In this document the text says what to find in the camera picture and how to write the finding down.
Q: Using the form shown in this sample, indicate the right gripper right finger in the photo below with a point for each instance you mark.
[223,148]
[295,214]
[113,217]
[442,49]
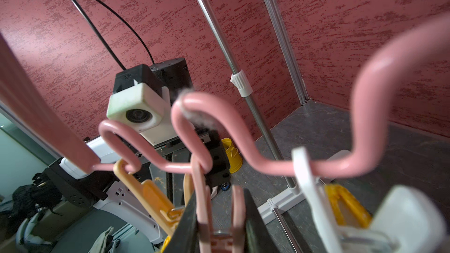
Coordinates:
[258,239]

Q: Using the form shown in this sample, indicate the pink clip hanger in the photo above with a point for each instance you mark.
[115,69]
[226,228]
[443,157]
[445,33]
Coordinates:
[370,107]

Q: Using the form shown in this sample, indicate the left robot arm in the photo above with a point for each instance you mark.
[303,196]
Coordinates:
[103,191]

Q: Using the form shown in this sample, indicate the clothes rack with steel bars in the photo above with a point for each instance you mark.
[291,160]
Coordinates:
[292,195]

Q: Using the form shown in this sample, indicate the yellow clothespin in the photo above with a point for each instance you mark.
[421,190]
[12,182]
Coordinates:
[160,208]

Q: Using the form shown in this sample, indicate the yellow cup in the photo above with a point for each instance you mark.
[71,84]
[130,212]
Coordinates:
[235,159]

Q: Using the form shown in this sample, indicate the blue object behind calculator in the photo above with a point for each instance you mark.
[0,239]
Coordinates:
[225,186]

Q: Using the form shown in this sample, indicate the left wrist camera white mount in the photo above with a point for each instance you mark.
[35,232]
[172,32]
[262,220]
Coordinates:
[141,101]

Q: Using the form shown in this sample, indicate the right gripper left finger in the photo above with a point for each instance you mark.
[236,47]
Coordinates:
[185,238]

